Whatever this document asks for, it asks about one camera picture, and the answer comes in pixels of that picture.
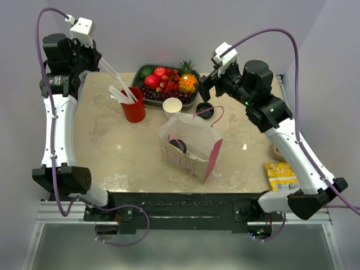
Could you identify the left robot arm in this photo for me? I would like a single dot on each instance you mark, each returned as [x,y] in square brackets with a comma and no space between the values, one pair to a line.
[67,60]

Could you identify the black coffee cup lid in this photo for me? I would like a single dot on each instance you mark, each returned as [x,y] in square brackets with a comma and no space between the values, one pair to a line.
[205,110]

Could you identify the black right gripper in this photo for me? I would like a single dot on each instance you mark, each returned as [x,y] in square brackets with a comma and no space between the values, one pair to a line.
[206,82]

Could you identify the orange plastic pineapple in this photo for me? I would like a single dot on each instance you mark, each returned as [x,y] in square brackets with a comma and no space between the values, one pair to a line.
[188,78]

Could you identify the red apple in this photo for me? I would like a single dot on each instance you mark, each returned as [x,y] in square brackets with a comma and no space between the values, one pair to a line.
[159,72]
[152,81]

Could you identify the white straw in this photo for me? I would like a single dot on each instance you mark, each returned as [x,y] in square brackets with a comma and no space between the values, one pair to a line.
[116,76]

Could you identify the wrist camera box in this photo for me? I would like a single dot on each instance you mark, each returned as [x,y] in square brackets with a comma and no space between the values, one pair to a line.
[81,29]
[225,56]

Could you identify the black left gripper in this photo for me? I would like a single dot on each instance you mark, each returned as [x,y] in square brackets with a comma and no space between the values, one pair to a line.
[95,55]

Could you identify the red plastic cup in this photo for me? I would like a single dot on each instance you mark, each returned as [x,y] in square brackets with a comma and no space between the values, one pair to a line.
[135,112]

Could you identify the yellow snack bag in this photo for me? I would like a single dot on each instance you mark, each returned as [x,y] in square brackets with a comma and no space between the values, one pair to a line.
[281,177]

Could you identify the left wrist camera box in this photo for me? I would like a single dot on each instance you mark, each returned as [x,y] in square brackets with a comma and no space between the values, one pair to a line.
[81,29]

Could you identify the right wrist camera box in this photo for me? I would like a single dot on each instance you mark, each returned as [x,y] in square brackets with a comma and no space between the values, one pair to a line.
[225,56]

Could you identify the brown cardboard cup carrier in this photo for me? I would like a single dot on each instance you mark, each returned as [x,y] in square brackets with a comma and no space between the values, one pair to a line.
[277,154]

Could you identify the green lime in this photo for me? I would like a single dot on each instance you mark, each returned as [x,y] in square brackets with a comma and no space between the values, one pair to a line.
[146,71]

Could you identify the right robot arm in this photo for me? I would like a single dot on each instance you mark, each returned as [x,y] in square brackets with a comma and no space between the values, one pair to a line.
[271,115]

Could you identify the dark red grape bunch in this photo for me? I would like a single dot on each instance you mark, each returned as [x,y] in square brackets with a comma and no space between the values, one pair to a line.
[162,96]

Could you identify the paper bag pink handles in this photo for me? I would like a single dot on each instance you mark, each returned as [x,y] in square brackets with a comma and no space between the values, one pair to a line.
[199,135]

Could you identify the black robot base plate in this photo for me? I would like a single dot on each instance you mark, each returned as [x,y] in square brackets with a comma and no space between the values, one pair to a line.
[181,211]

